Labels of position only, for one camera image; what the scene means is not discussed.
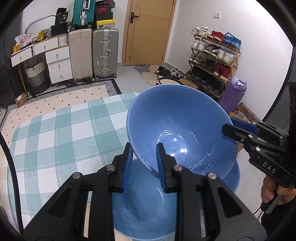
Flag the blue bowl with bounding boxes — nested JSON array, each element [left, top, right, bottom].
[[126, 84, 240, 185], [112, 158, 241, 240]]

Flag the person's right hand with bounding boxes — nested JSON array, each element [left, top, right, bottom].
[[260, 177, 296, 205]]

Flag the cardboard box by rack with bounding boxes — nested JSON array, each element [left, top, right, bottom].
[[229, 102, 259, 123]]

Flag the purple bag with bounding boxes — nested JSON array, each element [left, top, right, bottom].
[[219, 77, 247, 114]]

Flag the shoe rack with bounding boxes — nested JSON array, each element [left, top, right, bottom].
[[186, 26, 242, 102]]

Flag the teal plaid tablecloth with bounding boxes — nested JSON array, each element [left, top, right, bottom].
[[10, 92, 137, 225]]

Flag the small cardboard box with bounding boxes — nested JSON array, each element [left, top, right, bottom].
[[15, 92, 30, 108]]

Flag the dotted floor mat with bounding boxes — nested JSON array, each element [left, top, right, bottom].
[[1, 79, 121, 146]]

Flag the woven laundry basket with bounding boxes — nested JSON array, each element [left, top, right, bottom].
[[25, 58, 50, 97]]

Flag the silver suitcase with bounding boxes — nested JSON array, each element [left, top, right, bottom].
[[92, 28, 119, 78]]

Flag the white drawer desk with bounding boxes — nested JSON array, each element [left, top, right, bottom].
[[11, 34, 73, 84]]

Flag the beige suitcase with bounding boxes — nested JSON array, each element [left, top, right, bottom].
[[69, 29, 93, 80]]

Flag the wooden door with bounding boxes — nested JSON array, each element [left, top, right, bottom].
[[122, 0, 177, 66]]

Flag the stacked shoe boxes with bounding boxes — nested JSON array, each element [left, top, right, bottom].
[[93, 0, 115, 30]]

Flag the teal suitcase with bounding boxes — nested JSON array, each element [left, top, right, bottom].
[[72, 0, 95, 27]]

